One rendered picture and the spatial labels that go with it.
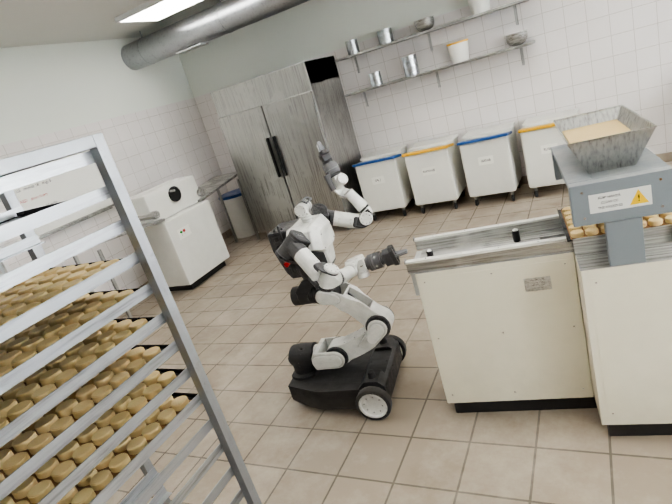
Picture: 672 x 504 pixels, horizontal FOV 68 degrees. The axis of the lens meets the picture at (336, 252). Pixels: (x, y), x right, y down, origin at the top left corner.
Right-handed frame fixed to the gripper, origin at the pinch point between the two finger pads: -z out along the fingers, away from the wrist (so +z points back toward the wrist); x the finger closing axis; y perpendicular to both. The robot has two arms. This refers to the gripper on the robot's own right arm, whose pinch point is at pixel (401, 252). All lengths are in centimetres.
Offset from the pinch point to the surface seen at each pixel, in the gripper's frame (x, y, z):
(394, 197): 149, -322, 67
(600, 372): 48, 58, -69
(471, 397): 70, 41, -9
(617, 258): 1, 45, -86
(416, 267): -1.9, 17.8, -8.1
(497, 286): 15, 27, -40
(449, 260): -1.2, 19.1, -23.8
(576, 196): -26, 37, -79
